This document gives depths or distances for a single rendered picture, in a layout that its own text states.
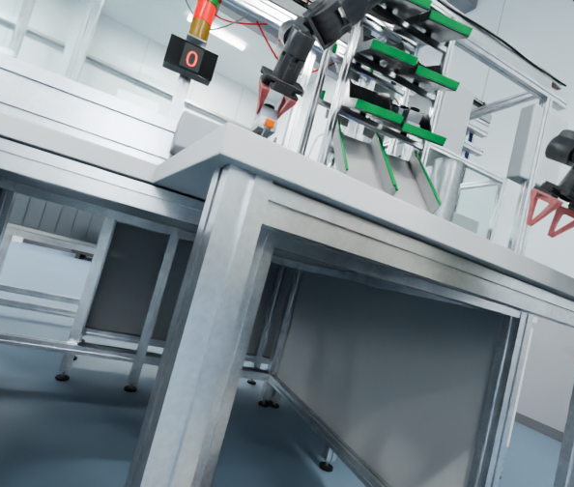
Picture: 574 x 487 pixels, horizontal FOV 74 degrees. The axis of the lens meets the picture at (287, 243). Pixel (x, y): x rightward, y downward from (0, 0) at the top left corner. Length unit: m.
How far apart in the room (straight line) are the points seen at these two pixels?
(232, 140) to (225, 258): 0.11
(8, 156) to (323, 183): 0.46
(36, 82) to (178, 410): 0.57
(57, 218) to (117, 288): 0.63
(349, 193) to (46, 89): 0.53
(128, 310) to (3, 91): 1.82
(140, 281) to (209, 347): 2.05
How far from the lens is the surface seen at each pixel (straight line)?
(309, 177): 0.37
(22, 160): 0.67
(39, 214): 2.78
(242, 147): 0.34
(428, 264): 0.52
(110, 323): 2.44
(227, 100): 10.39
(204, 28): 1.12
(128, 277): 2.40
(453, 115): 2.28
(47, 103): 0.74
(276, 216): 0.37
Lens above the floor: 0.75
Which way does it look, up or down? 4 degrees up
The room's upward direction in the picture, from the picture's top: 15 degrees clockwise
